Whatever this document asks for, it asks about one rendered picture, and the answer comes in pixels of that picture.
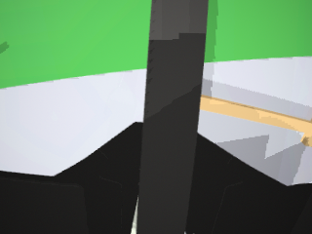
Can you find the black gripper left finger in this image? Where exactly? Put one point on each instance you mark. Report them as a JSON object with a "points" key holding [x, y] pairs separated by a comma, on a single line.
{"points": [[97, 195]]}

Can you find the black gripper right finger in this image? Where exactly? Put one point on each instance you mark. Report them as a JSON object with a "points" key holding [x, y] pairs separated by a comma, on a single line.
{"points": [[229, 197]]}

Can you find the green flat mat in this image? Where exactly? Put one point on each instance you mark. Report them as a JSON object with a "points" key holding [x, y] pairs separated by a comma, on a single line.
{"points": [[47, 40]]}

